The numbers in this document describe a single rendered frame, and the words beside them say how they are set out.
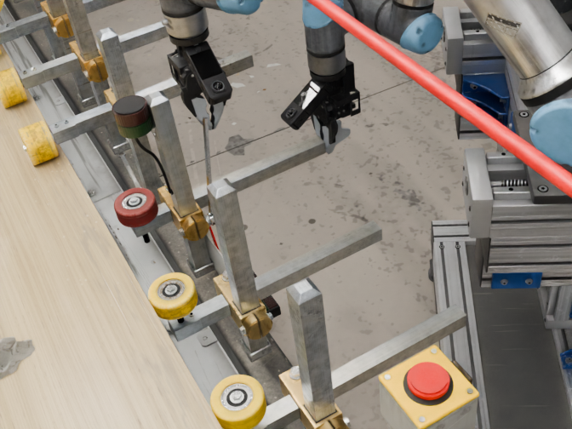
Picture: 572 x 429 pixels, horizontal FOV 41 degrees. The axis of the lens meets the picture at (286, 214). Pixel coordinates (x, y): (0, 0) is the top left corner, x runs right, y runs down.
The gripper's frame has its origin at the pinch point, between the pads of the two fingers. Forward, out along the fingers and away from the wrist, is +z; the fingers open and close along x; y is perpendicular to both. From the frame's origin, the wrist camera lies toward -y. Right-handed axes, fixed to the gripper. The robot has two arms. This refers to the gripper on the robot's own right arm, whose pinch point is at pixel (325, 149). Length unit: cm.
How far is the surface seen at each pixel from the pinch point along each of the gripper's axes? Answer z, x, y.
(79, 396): -7, -36, -65
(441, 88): -82, -89, -41
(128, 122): -29, -7, -40
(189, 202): -7.1, -5.8, -33.3
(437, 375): -41, -80, -33
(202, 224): -3.0, -8.6, -32.6
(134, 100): -31.1, -3.5, -37.4
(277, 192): 83, 80, 21
